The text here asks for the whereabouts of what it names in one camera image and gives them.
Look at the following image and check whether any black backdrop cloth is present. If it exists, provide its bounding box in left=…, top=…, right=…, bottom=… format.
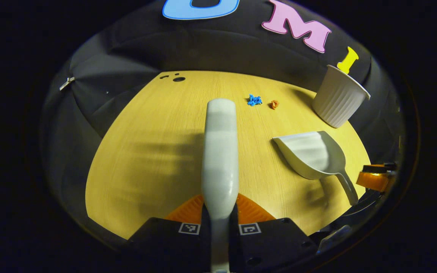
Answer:
left=40, top=0, right=405, bottom=243

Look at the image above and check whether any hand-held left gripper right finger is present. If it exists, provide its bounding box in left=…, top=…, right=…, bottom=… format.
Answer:
left=229, top=193, right=318, bottom=273

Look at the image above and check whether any wooden desktop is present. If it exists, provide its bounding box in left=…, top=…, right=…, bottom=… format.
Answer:
left=85, top=70, right=371, bottom=240

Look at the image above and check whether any white plastic dustpan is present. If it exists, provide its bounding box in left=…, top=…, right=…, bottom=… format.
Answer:
left=272, top=131, right=359, bottom=206

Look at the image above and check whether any white ribbed garbage bin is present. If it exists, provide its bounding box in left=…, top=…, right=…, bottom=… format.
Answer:
left=312, top=64, right=371, bottom=129

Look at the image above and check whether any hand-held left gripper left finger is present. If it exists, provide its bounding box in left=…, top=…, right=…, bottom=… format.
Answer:
left=126, top=194, right=211, bottom=273

